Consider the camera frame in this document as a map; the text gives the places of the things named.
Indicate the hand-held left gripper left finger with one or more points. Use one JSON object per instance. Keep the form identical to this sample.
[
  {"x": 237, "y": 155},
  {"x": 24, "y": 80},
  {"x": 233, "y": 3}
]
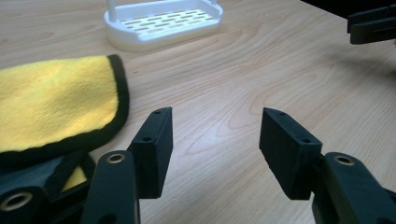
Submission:
[{"x": 153, "y": 155}]

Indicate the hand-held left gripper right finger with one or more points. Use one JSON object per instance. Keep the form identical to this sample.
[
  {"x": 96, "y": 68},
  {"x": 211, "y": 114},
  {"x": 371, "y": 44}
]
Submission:
[{"x": 286, "y": 155}]

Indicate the yellow and grey cloth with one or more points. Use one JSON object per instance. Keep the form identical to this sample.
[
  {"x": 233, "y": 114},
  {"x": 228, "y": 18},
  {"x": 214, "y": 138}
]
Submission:
[{"x": 56, "y": 99}]

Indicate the white slotted plastic rack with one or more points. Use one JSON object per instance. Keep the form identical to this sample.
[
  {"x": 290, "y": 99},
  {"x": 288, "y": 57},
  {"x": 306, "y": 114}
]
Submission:
[{"x": 168, "y": 34}]

